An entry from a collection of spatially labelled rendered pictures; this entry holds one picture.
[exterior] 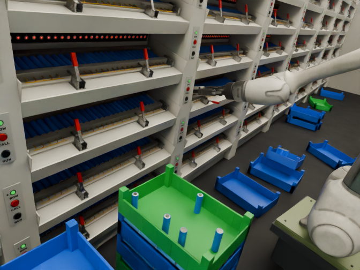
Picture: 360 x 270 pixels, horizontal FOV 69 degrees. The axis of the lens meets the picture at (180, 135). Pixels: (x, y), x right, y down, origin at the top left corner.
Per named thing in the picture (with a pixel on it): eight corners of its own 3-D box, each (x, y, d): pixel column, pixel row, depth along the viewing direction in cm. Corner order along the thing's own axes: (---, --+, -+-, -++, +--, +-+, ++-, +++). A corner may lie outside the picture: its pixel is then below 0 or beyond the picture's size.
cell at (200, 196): (201, 212, 77) (204, 194, 74) (197, 215, 76) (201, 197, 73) (196, 208, 78) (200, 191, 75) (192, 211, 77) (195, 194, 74)
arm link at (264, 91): (243, 106, 107) (255, 101, 117) (283, 109, 97) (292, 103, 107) (244, 79, 104) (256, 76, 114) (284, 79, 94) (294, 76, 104)
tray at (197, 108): (242, 97, 167) (249, 84, 161) (186, 120, 122) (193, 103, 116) (218, 80, 174) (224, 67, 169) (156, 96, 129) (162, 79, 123)
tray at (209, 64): (249, 67, 158) (261, 45, 151) (192, 80, 113) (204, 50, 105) (223, 51, 166) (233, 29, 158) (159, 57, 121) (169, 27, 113)
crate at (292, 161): (275, 154, 203) (278, 144, 202) (301, 165, 193) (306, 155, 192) (264, 157, 178) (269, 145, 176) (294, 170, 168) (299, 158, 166)
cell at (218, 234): (220, 234, 61) (215, 254, 64) (225, 231, 63) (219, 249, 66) (214, 230, 62) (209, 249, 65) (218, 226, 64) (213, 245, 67)
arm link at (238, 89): (244, 81, 104) (230, 81, 108) (244, 104, 107) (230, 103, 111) (253, 79, 111) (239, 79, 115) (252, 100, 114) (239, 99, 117)
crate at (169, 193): (247, 237, 71) (254, 214, 68) (202, 286, 57) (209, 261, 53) (167, 183, 88) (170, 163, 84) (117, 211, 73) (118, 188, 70)
